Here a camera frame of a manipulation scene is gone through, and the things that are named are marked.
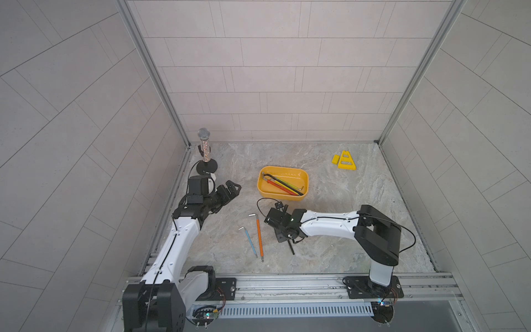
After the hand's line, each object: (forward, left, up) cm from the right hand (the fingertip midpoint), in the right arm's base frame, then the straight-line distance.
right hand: (281, 234), depth 87 cm
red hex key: (+20, -2, +4) cm, 21 cm away
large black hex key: (+24, -2, +4) cm, 24 cm away
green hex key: (+22, -6, +4) cm, 23 cm away
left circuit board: (-26, +27, +5) cm, 38 cm away
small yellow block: (+37, -31, +4) cm, 49 cm away
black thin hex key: (-6, -3, +3) cm, 8 cm away
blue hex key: (+3, +16, +3) cm, 17 cm away
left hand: (+13, +17, +18) cm, 27 cm away
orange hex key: (+7, +12, +5) cm, 15 cm away
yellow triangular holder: (+31, -39, +3) cm, 50 cm away
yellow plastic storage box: (+26, -10, +6) cm, 28 cm away
